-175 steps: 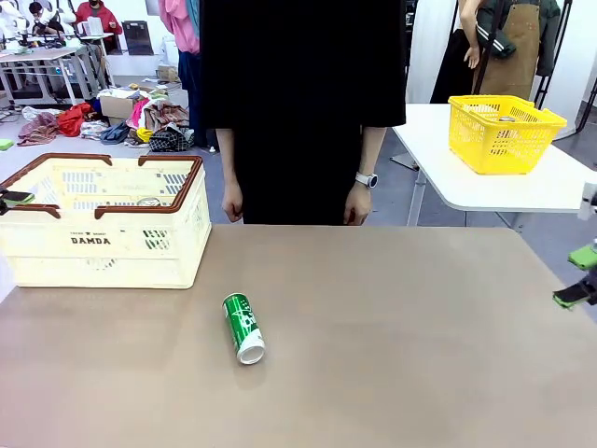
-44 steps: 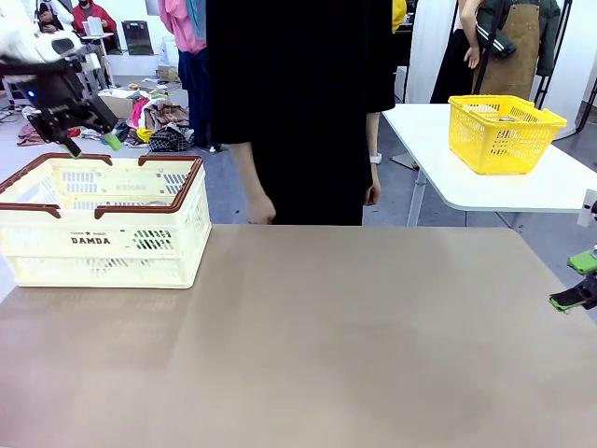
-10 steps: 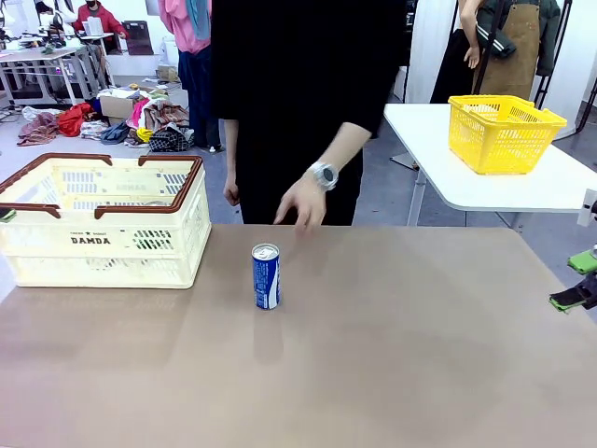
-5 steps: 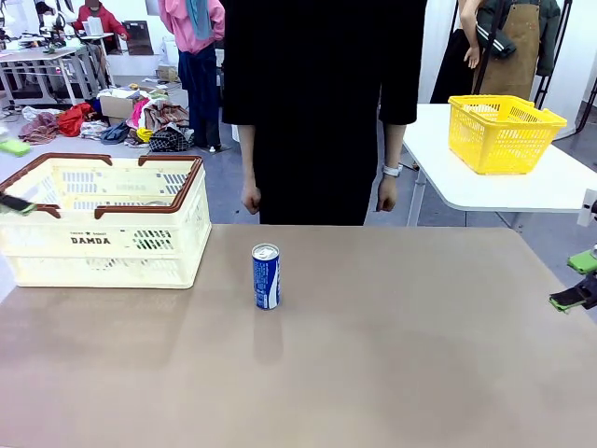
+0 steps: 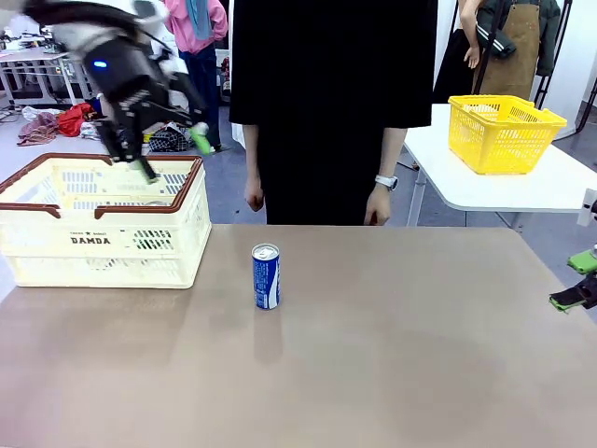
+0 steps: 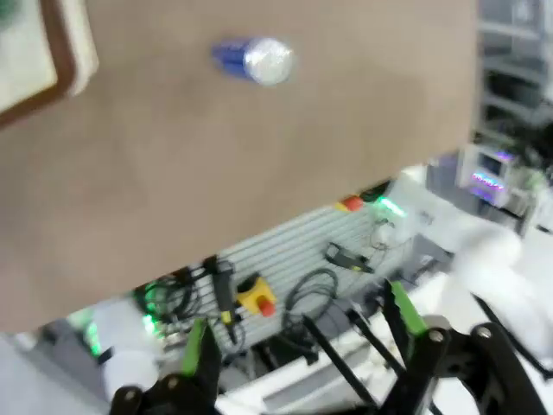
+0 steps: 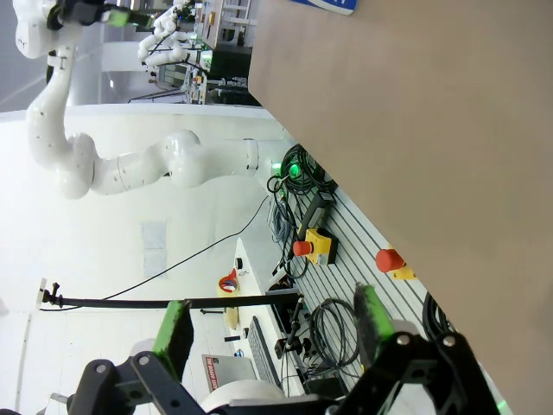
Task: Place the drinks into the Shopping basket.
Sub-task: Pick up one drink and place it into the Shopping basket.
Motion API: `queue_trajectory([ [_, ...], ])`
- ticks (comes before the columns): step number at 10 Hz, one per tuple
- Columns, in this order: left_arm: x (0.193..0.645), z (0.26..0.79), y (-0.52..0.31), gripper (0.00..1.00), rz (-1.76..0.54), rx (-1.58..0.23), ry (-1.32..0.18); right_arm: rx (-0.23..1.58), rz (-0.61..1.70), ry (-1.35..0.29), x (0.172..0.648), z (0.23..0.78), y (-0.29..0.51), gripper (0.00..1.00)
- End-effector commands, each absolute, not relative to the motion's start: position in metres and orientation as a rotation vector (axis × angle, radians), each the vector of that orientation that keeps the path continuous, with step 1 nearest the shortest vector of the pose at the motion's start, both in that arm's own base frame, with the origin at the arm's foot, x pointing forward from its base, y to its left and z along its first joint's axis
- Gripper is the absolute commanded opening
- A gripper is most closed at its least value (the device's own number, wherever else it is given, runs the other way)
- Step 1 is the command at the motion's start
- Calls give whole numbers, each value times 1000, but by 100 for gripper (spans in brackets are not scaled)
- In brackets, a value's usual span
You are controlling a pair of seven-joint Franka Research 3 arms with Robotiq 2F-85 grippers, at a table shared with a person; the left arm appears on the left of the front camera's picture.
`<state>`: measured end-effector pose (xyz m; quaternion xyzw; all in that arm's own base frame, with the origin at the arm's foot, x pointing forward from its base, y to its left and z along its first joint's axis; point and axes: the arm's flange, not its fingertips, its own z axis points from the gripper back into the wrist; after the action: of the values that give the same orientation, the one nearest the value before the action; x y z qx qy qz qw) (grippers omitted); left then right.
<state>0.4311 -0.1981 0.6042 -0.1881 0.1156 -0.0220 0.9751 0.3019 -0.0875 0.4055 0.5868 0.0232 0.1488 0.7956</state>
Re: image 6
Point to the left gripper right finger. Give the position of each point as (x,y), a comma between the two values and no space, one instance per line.
(453,376)

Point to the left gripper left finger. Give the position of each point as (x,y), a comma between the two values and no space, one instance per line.
(198,367)

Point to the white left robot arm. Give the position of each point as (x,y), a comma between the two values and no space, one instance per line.
(125,363)

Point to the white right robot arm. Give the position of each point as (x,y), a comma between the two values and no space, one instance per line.
(488,255)

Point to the cream basket with brown rim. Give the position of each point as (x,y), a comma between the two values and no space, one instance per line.
(30,73)

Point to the black yellow handheld device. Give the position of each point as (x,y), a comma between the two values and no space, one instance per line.
(224,289)
(345,259)

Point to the yellow emergency stop button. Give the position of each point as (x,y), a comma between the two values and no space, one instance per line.
(351,203)
(255,294)

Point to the black tripod legs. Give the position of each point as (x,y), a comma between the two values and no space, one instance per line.
(337,359)

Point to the grey slotted mounting plate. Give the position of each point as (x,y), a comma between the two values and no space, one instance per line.
(294,242)

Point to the computer with coloured lights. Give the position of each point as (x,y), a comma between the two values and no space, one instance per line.
(488,173)

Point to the blue drink can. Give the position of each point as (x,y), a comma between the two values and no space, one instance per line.
(255,60)

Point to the grey storage shelf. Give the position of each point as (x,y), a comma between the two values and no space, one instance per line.
(514,52)

